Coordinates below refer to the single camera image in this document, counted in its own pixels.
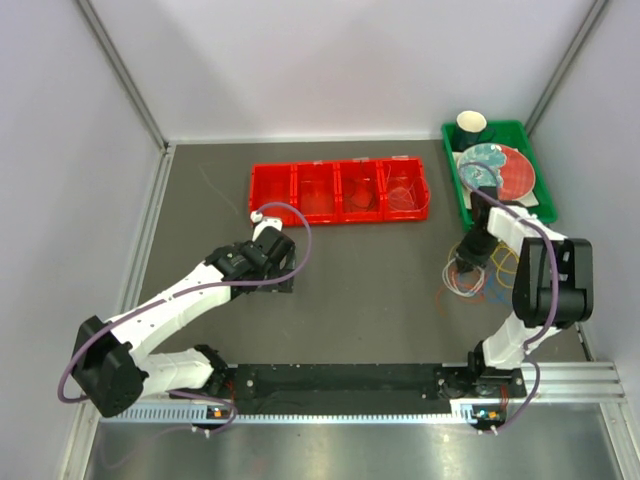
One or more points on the red round plate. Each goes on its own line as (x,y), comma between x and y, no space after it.
(517,174)

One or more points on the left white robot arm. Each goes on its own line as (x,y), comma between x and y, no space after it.
(116,362)

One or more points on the green plastic tray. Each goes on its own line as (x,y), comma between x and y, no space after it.
(512,134)

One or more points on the white square board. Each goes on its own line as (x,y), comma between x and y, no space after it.
(527,201)

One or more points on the slotted grey cable duct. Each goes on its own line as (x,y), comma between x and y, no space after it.
(198,412)

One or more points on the red bin far left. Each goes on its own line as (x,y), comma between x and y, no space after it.
(271,183)

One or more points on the dark green paper cup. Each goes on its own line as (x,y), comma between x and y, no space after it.
(471,128)

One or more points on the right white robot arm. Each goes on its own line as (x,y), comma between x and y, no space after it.
(552,288)

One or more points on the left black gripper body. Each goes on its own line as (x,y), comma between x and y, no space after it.
(271,274)

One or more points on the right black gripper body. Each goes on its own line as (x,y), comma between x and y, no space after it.
(476,247)

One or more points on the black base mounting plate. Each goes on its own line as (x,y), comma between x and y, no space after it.
(342,388)

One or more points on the blue patterned plate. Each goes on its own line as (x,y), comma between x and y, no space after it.
(480,166)

